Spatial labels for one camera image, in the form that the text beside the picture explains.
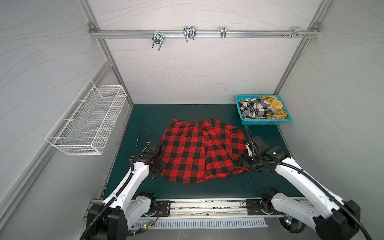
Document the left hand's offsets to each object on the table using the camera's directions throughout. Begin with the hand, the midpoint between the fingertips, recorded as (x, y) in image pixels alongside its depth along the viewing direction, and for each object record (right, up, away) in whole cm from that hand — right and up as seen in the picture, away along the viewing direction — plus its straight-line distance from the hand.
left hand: (164, 165), depth 83 cm
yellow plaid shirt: (+75, +32, +19) cm, 83 cm away
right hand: (+44, +4, -4) cm, 45 cm away
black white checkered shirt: (+61, +34, +24) cm, 74 cm away
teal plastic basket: (+54, +24, +21) cm, 63 cm away
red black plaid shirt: (+18, +6, +10) cm, 22 cm away
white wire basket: (-34, +22, -15) cm, 43 cm away
